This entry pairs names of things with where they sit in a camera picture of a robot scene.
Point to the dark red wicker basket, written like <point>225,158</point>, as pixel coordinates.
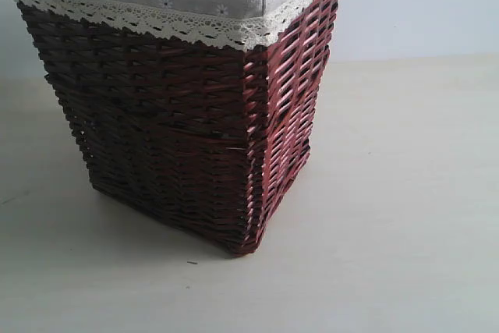
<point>203,139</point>

